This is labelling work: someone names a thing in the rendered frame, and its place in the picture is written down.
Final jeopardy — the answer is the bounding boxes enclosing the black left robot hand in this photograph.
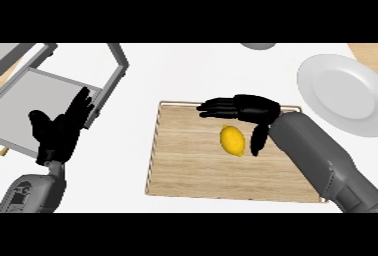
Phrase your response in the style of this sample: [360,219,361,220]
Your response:
[26,86,95,167]

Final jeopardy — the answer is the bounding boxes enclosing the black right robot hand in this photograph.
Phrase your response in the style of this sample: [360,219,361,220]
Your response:
[194,94,283,158]

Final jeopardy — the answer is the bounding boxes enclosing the yellow lemon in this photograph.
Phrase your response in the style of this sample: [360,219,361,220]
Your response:
[218,124,246,158]

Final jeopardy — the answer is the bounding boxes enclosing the wooden tray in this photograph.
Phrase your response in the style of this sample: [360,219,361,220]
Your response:
[143,100,330,204]

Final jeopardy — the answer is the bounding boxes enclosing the white plate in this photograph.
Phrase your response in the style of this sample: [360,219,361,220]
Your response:
[295,53,378,138]

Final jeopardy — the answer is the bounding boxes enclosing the grey tiered rack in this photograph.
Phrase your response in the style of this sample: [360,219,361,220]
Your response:
[0,43,131,160]

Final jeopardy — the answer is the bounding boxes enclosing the grey round object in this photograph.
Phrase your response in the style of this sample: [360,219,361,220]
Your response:
[238,43,277,51]

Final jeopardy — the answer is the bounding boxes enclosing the pale wooden board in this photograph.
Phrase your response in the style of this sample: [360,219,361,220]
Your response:
[346,43,378,74]

